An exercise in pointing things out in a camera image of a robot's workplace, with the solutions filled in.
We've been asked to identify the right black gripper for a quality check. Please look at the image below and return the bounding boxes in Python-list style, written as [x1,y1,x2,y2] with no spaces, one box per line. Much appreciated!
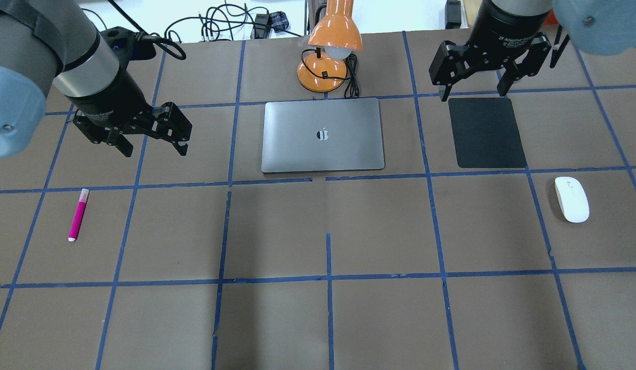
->
[430,3,551,102]

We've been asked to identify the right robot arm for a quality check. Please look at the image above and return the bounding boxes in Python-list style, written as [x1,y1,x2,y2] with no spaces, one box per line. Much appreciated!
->
[428,1,636,101]

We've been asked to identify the orange desk lamp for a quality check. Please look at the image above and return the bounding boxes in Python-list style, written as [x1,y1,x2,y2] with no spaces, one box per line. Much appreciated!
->
[296,1,363,99]

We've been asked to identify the silver laptop notebook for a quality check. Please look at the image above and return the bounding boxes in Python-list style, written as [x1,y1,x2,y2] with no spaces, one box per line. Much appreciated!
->
[260,98,385,173]

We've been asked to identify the black lamp power cable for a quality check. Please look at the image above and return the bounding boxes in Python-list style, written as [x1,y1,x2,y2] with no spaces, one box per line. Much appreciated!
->
[303,49,361,99]

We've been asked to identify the black mousepad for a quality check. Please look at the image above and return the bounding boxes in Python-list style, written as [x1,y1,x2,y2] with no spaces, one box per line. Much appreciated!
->
[448,98,527,169]

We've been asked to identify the pink marker pen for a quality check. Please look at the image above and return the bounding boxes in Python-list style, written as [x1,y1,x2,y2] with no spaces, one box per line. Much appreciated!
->
[67,188,90,242]

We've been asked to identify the white computer mouse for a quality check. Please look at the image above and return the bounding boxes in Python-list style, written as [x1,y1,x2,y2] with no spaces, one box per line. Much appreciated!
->
[554,176,590,224]

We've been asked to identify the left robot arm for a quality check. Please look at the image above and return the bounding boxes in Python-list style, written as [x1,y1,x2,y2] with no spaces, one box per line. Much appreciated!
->
[0,1,193,158]

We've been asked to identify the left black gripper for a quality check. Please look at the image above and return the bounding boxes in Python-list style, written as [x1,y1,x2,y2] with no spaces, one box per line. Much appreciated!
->
[71,69,193,158]

